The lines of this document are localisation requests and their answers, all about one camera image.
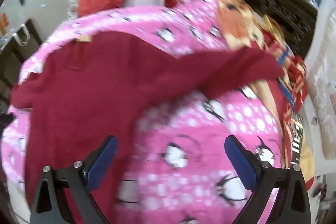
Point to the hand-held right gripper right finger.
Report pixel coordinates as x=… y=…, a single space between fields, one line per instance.
x=240 y=161

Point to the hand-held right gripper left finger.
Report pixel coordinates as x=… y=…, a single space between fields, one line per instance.
x=103 y=158

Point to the dark red knitted sweater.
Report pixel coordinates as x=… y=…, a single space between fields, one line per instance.
x=105 y=82

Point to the pink penguin print blanket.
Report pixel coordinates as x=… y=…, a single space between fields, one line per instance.
x=183 y=134

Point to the white patterned rug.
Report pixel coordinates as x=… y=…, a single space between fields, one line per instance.
x=323 y=82

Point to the orange printed blanket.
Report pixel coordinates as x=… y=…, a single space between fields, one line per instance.
x=236 y=24

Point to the dark wooden desk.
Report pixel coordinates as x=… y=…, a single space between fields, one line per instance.
x=10 y=56

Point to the dark carved wooden cabinet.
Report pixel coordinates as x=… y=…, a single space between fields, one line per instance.
x=283 y=11

